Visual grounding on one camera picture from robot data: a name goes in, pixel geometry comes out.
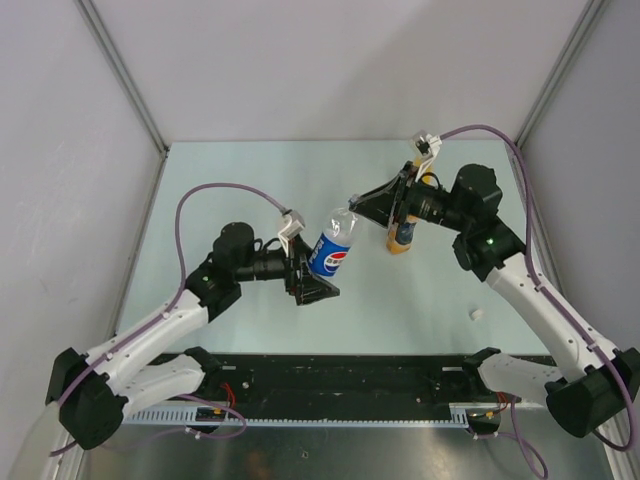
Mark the aluminium frame post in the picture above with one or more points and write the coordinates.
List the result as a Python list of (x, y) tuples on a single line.
[(104, 40), (569, 54)]

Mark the yellow honey pomelo bottle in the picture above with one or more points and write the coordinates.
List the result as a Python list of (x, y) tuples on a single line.
[(422, 165)]

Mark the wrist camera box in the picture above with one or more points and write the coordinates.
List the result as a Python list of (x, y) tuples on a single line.
[(292, 224), (426, 144)]

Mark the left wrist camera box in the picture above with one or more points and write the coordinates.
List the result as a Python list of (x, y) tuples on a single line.
[(292, 224)]

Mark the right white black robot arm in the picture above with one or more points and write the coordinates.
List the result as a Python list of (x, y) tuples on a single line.
[(592, 380)]

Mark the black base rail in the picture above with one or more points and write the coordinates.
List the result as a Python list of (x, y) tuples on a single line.
[(347, 388)]

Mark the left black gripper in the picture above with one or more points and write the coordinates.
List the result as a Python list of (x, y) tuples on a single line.
[(307, 288)]

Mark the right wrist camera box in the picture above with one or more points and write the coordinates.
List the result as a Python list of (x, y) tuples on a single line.
[(426, 144)]

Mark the left aluminium frame post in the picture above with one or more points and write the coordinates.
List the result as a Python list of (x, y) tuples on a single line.
[(104, 40)]

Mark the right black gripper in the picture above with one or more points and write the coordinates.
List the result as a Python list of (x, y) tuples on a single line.
[(393, 198)]

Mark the clear pepsi bottle blue cap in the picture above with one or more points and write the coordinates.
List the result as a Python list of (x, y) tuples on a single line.
[(336, 240)]

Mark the orange drink bottle white cap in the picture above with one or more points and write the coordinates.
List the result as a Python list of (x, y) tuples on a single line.
[(400, 235)]

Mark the right aluminium frame post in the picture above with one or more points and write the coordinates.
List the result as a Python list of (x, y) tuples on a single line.
[(569, 54)]

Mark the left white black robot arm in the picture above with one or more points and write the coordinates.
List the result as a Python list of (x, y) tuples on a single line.
[(96, 391)]

